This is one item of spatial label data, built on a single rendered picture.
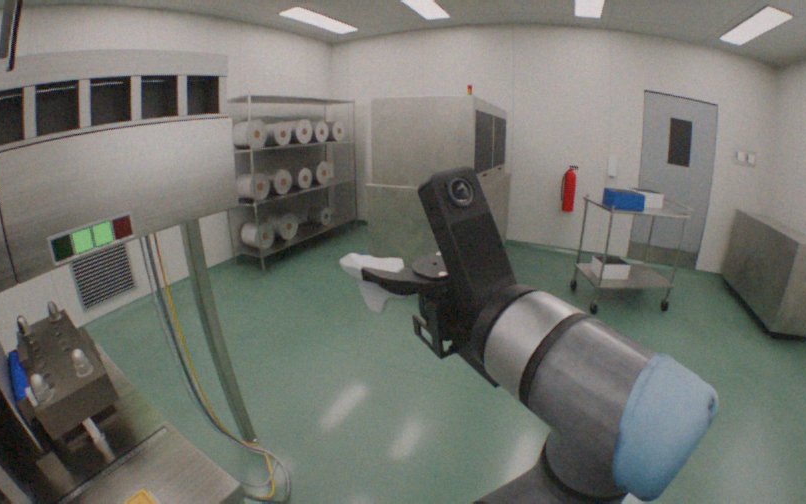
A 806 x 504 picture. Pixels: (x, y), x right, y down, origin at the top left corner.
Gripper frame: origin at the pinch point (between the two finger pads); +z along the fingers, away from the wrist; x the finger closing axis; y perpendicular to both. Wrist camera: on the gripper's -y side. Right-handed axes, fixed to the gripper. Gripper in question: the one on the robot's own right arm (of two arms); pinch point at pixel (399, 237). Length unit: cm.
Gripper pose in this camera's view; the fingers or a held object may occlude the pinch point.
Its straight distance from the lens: 40.9
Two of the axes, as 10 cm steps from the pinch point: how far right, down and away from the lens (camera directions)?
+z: -4.4, -3.0, 8.5
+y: 1.2, 9.1, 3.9
